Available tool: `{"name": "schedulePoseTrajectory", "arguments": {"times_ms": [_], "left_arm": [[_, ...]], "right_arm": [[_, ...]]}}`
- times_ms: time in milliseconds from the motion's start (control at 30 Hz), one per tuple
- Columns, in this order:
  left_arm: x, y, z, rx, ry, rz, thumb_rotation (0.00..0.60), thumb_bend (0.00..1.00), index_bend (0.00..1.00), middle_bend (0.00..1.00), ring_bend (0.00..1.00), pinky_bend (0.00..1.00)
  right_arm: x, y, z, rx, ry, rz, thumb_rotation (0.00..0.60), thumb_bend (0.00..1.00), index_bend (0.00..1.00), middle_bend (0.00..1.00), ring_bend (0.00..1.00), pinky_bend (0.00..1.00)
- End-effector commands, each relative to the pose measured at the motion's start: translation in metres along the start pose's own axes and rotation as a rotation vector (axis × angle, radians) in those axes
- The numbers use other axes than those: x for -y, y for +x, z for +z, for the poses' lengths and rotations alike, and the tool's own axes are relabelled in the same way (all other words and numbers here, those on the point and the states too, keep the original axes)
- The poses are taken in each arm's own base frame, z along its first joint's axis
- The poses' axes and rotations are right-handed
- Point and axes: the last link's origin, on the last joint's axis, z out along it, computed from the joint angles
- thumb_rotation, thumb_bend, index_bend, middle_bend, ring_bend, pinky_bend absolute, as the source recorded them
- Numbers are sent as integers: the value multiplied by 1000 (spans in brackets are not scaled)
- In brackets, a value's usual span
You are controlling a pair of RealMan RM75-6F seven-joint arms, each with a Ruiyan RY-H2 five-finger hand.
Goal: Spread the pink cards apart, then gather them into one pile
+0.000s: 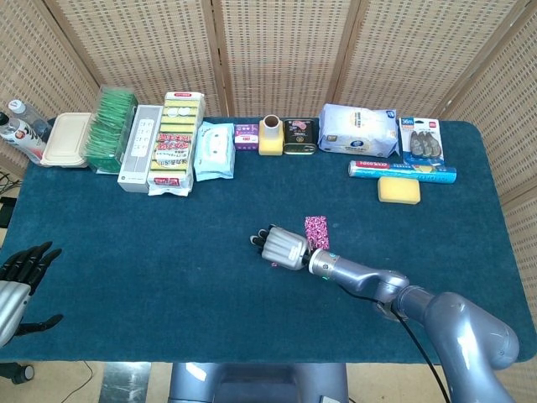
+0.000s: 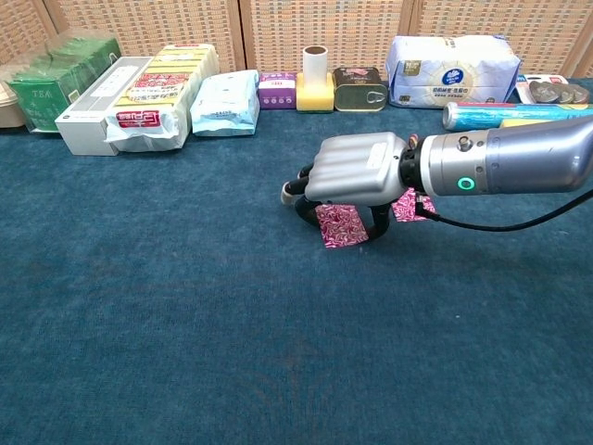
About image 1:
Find white red labelled bottle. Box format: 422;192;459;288
0;112;48;165

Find woven bamboo folding screen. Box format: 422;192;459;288
0;0;537;403

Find light blue wet wipes pack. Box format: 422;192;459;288
193;121;236;182

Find yellow sponge multipack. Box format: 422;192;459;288
147;91;206;197

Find clear white-capped water bottle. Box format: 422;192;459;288
8;99;52;142

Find white power strip box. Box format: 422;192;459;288
117;104;164;194

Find black gold luncheon meat can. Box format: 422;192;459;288
283;118;318;156

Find clear box green tea bags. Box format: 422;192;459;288
85;86;139;175

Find correction tape blister pack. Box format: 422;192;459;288
398;117;447;166

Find yellow scouring sponge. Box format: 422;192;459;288
377;175;422;206
258;133;284;157

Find small purple box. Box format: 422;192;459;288
233;123;260;152

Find black equipment with cables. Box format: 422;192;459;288
0;170;20;230

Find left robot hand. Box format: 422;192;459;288
0;241;64;348

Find beige lidded lunch box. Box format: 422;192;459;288
40;112;94;169

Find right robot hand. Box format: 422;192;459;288
250;225;314;271

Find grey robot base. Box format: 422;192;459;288
167;361;349;403

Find white blue tissue pack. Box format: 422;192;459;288
317;103;399;159

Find teal felt table cover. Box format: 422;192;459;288
0;116;530;365

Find black caster wheel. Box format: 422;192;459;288
0;363;35;385

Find shiny metal table leg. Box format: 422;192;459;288
102;363;152;403

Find cardboard paper tube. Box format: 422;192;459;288
261;115;281;142

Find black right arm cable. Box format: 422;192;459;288
347;291;446;403

